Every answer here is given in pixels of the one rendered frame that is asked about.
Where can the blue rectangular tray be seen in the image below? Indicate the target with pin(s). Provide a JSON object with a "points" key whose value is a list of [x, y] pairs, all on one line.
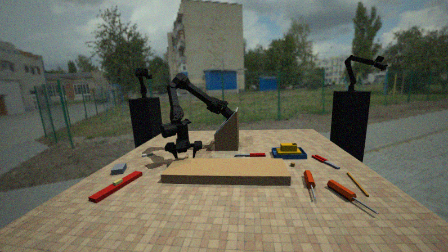
{"points": [[303, 154]]}

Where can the long red bar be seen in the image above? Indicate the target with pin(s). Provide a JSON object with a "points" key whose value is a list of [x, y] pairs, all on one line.
{"points": [[118, 184]]}

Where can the orange-handled awl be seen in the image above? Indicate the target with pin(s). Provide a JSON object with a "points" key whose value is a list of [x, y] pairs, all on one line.
{"points": [[310, 181], [346, 193]]}

